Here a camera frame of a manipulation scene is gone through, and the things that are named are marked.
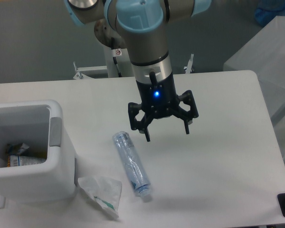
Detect blue object in corner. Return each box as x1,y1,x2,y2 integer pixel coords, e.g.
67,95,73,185
254,0,285,27

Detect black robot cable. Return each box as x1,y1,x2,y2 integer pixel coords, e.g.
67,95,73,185
110,37,123,78

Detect white plastic trash can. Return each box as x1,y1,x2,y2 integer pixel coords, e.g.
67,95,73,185
0,100,76,203

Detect snack wrappers inside can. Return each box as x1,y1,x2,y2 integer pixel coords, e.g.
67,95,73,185
5,143,46,167

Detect crumpled white wrapper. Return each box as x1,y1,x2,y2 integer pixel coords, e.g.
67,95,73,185
77,176,122,219

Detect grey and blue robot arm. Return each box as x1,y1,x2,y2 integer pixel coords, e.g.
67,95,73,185
65,0,211,138

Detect crushed clear plastic bottle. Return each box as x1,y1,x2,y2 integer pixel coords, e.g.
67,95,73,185
112,131,152,202

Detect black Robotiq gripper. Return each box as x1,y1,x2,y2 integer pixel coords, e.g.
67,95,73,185
128,74,199,142

